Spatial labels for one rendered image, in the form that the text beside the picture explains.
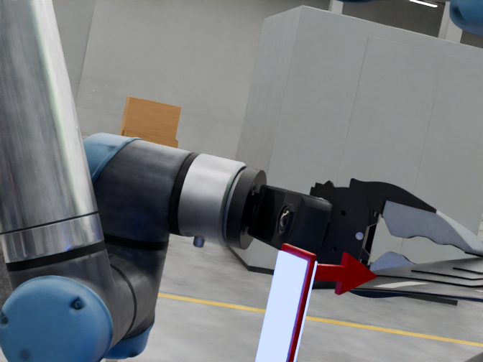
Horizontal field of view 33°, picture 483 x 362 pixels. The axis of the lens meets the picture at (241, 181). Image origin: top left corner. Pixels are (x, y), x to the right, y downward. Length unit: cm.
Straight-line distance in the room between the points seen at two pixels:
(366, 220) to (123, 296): 20
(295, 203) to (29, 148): 19
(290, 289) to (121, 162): 31
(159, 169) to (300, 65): 609
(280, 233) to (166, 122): 811
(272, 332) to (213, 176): 27
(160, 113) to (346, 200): 804
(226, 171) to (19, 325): 22
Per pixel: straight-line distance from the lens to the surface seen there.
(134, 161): 71
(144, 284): 71
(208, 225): 68
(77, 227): 60
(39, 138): 60
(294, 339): 43
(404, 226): 66
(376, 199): 66
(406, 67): 707
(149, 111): 867
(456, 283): 53
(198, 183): 68
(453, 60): 725
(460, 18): 45
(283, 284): 43
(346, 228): 66
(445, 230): 66
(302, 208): 58
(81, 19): 487
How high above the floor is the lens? 125
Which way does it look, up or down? 4 degrees down
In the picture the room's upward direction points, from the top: 12 degrees clockwise
